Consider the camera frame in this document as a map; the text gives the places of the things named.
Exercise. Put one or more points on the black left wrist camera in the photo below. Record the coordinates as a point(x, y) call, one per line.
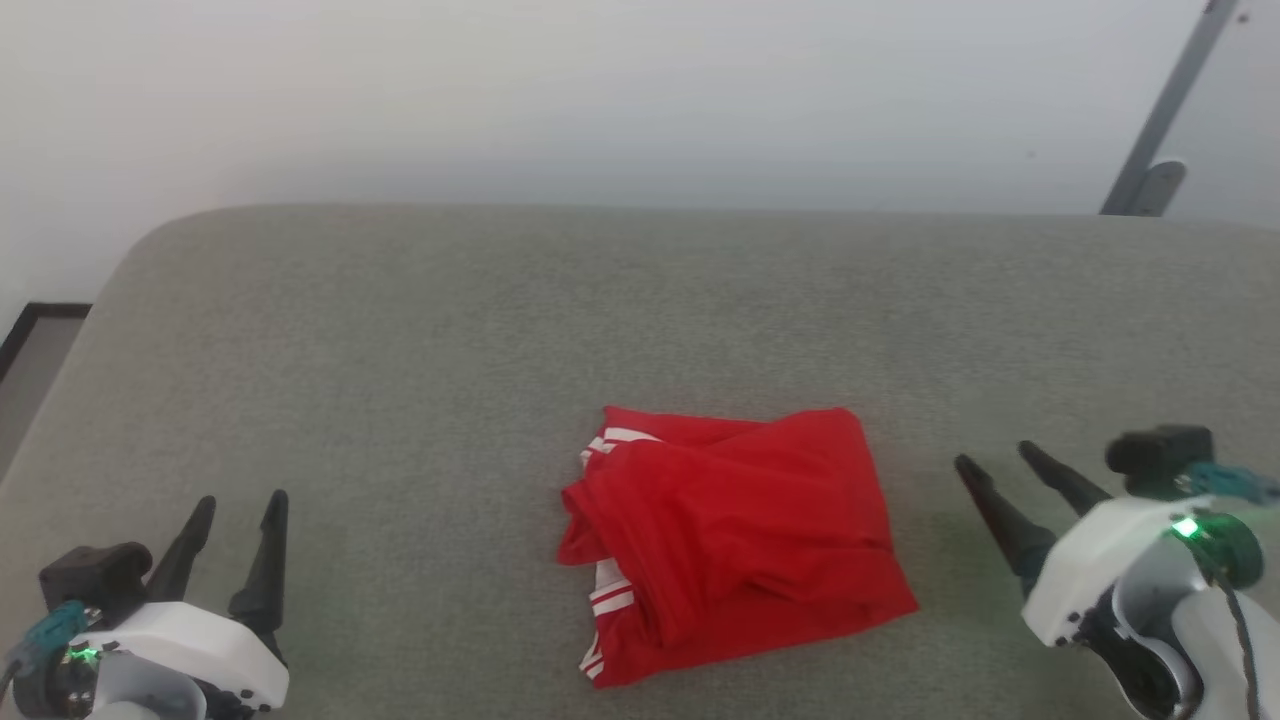
point(95, 580)

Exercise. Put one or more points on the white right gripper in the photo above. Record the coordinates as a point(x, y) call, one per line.
point(1100, 550)

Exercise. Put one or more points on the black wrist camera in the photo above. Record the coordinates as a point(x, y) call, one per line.
point(1160, 450)
point(95, 580)

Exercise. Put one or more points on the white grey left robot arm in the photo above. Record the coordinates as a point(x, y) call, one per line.
point(130, 695)

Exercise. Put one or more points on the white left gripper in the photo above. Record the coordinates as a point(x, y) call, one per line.
point(210, 645)

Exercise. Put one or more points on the red shirt with white sleeves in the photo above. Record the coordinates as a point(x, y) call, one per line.
point(740, 530)

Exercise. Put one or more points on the grey metal pole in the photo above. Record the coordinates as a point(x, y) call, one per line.
point(1170, 100)

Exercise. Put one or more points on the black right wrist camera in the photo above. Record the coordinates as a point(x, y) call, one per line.
point(1160, 450)

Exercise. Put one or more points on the black framed grey floor panel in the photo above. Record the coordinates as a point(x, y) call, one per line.
point(45, 310)

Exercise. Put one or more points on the grey fabric sofa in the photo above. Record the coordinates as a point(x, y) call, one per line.
point(400, 350)

